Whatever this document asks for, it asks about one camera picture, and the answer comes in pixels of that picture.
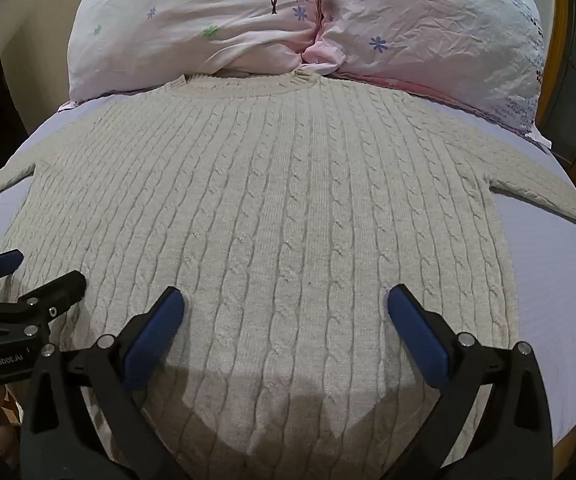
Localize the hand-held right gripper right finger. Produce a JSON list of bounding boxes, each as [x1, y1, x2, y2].
[[387, 284, 554, 480]]

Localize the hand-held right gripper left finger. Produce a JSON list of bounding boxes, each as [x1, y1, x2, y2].
[[19, 286, 192, 480]]

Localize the cream cable-knit sweater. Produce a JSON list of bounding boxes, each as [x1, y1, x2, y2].
[[0, 72, 576, 480]]

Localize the pink floral tree-print pillow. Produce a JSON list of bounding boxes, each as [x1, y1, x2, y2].
[[67, 0, 329, 103]]

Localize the pink floral crinkled pillow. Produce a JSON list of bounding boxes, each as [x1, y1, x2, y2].
[[302, 0, 546, 136]]

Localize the wooden bed headboard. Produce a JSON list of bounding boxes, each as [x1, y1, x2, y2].
[[538, 0, 571, 161]]

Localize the lavender bed sheet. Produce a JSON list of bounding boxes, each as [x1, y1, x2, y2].
[[0, 95, 576, 453]]

